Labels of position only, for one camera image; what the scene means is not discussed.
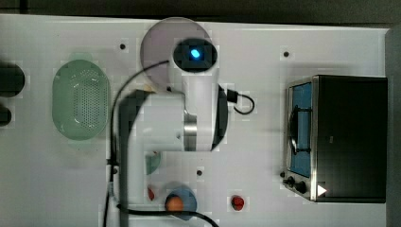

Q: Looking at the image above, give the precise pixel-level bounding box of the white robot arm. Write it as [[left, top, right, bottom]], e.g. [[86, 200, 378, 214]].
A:
[[115, 38, 228, 227]]

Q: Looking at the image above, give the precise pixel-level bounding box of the green mug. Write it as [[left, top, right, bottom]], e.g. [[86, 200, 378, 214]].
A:
[[145, 151, 162, 175]]

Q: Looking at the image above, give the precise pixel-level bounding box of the lavender round plate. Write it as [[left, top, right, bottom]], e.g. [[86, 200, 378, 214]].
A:
[[140, 17, 211, 91]]

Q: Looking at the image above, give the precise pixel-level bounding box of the blue bowl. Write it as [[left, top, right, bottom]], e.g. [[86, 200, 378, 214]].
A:
[[165, 186, 198, 212]]

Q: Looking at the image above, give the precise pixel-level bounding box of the orange egg toy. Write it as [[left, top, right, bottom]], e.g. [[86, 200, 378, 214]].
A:
[[166, 196, 184, 212]]

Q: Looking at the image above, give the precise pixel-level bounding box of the red strawberry toy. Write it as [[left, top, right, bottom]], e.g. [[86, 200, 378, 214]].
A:
[[231, 195, 245, 211]]

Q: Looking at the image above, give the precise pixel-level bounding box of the green perforated colander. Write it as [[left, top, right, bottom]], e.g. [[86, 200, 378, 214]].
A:
[[52, 54, 111, 141]]

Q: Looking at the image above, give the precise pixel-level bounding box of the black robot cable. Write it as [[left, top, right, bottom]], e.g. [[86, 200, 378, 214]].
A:
[[102, 60, 256, 227]]

